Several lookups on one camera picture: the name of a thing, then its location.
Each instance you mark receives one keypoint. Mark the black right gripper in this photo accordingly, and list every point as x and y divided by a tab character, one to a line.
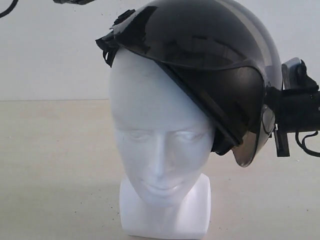
296	110

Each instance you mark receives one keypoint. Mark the black helmet with visor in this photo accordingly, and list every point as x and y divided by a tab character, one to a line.
220	54

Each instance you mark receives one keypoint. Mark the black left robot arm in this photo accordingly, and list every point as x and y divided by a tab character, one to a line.
74	2

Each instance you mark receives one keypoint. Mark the white mannequin head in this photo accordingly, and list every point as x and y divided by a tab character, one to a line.
164	141

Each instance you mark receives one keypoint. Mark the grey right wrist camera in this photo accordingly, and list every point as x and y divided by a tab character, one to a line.
289	73

